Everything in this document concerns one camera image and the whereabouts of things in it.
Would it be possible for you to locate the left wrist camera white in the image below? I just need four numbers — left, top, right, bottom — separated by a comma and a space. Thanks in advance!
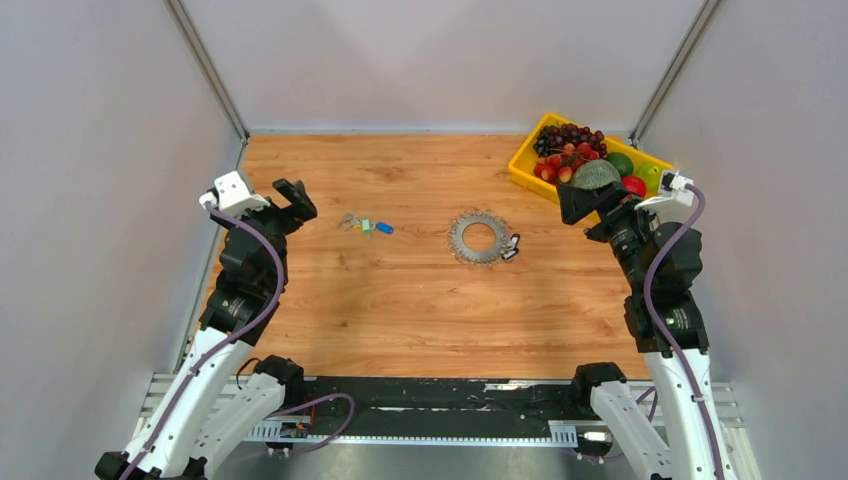
198, 170, 271, 217

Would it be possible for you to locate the red apple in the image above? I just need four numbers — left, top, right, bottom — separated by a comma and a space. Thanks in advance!
621, 175, 647, 198

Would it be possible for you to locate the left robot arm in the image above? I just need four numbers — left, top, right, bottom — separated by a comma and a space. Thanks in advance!
95, 171, 317, 479

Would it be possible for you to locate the aluminium frame rail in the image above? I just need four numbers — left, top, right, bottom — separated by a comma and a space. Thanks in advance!
135, 372, 763, 480

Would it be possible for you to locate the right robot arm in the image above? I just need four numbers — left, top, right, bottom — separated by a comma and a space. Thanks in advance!
557, 175, 737, 479

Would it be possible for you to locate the yellow plastic tray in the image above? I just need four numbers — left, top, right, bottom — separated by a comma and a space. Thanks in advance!
508, 113, 674, 204

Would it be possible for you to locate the dark grape bunch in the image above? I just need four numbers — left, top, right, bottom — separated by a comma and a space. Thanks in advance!
531, 123, 608, 159

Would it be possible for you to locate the key bunch with coloured tags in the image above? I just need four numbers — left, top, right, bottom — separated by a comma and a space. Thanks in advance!
337, 213, 394, 237

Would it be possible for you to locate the green netted melon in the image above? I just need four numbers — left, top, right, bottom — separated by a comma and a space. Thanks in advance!
570, 159, 621, 190

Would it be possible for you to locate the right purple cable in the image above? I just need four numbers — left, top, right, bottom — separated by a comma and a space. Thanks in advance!
643, 184, 727, 480

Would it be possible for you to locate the red cherry cluster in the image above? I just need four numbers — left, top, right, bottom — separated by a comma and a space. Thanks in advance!
533, 142, 608, 185

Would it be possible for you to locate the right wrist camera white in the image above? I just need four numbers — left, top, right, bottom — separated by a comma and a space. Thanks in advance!
635, 170, 695, 215

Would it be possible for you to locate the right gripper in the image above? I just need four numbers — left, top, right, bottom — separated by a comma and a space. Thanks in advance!
555, 179, 663, 292

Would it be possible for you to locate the light green apple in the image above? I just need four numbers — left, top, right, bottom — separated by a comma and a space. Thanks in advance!
635, 164, 664, 194

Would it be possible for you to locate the black car key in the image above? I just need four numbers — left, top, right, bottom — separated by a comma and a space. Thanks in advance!
501, 233, 521, 262

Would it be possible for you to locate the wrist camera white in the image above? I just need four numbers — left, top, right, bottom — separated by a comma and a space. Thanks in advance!
635, 170, 695, 215
198, 170, 271, 217

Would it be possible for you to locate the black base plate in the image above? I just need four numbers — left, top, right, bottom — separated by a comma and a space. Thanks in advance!
283, 376, 601, 439

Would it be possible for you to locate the dark green lime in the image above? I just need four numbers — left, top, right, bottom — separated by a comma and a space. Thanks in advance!
606, 152, 634, 178

